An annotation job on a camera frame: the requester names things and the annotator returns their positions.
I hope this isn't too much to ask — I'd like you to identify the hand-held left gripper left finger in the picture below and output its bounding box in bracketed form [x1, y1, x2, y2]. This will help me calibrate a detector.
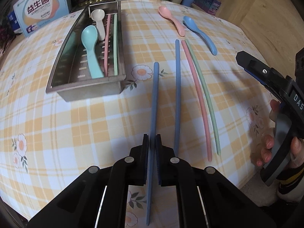
[27, 134, 150, 228]

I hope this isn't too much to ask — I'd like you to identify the gold foil tray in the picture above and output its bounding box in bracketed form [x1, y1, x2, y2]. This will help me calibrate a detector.
[76, 0, 119, 7]

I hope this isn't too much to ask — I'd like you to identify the blue plastic spoon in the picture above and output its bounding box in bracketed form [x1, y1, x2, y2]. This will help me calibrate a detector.
[182, 16, 218, 55]

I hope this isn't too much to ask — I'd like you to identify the stainless steel utensil tray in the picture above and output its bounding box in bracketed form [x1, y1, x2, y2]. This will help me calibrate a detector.
[46, 1, 127, 102]

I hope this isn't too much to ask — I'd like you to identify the green chopstick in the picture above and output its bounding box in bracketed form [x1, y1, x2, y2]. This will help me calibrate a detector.
[113, 14, 119, 76]
[185, 39, 221, 156]

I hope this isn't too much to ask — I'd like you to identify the teal plastic spoon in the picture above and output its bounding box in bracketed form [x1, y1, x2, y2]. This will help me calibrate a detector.
[81, 25, 105, 79]

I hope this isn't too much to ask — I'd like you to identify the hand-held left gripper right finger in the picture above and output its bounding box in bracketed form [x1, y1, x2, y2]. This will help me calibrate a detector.
[154, 134, 277, 228]

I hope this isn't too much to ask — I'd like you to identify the person's right hand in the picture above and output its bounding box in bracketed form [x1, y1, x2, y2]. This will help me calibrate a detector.
[256, 99, 304, 168]

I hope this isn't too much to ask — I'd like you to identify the pink chopstick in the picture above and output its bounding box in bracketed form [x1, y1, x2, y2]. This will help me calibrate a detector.
[181, 40, 212, 162]
[104, 14, 112, 77]

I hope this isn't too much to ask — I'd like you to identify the blue chopstick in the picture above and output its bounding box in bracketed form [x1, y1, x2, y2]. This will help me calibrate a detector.
[174, 39, 180, 156]
[145, 62, 159, 226]

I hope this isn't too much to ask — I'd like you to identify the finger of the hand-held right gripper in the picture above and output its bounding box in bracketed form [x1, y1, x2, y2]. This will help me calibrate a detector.
[295, 52, 304, 78]
[236, 51, 292, 98]

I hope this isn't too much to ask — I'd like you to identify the blue and white box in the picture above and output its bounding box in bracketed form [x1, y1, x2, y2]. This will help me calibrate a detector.
[7, 9, 20, 32]

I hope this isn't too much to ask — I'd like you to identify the white plastic spoon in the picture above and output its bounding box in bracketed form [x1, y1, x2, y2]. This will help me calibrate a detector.
[91, 9, 106, 41]

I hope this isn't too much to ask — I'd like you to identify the white box with orange print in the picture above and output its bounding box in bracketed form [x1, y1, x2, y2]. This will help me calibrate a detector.
[12, 0, 70, 37]

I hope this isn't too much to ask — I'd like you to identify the person's right forearm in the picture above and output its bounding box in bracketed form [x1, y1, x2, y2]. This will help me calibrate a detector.
[275, 164, 304, 207]

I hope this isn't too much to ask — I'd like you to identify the purple printed box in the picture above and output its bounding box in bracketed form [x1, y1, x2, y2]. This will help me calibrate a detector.
[193, 0, 222, 12]

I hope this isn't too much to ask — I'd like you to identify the pink plastic spoon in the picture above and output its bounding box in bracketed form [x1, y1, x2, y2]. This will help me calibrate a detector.
[158, 5, 186, 37]

